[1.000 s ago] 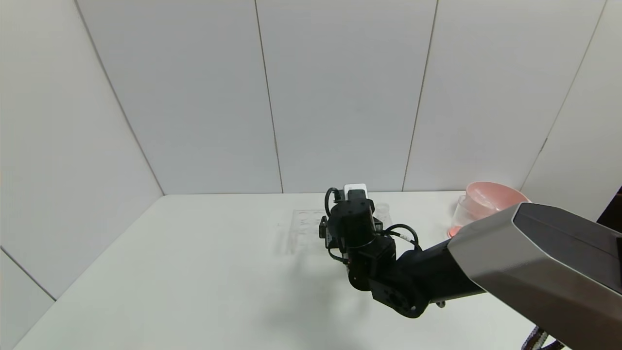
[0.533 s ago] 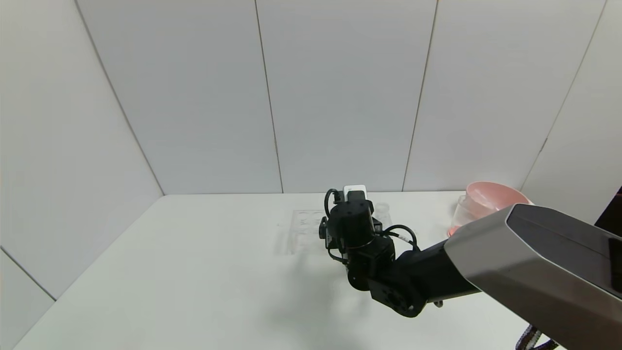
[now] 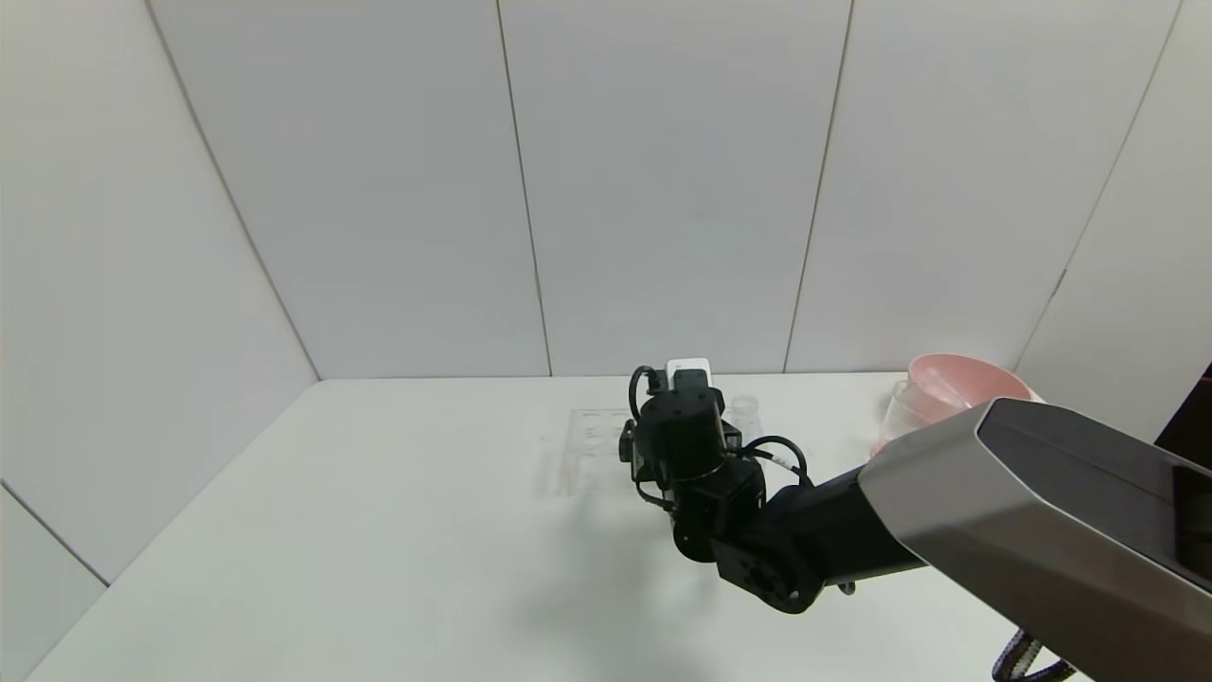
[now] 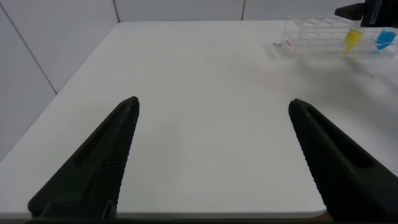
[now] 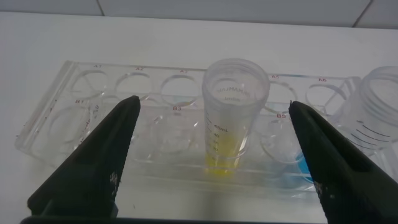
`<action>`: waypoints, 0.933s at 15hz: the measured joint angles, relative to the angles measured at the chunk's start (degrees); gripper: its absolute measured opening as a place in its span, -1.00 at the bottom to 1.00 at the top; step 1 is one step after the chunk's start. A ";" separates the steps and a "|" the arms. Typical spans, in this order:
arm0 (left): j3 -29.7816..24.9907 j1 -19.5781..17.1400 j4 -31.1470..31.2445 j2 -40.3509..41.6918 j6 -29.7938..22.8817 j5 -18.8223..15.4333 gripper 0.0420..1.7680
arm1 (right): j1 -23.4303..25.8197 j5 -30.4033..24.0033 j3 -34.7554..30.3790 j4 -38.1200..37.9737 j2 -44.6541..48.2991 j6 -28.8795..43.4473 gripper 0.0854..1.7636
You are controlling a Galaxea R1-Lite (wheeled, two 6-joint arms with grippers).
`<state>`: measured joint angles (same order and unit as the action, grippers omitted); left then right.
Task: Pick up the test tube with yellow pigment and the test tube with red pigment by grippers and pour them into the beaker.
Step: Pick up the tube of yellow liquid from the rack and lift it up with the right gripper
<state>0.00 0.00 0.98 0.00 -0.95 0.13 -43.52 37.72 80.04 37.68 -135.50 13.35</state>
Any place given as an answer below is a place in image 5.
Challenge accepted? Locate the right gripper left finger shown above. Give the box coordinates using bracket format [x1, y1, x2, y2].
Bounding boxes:
[27, 95, 141, 218]

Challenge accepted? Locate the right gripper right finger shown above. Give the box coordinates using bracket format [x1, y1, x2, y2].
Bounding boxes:
[288, 100, 398, 224]

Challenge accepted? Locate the test tube with yellow pigment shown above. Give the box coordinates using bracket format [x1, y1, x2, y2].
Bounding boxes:
[201, 58, 271, 177]

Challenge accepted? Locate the test tube with blue pigment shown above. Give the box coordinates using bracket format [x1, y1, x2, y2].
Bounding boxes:
[281, 65, 398, 184]

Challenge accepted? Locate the clear acrylic test tube rack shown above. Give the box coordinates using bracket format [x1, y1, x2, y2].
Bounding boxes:
[14, 60, 398, 200]

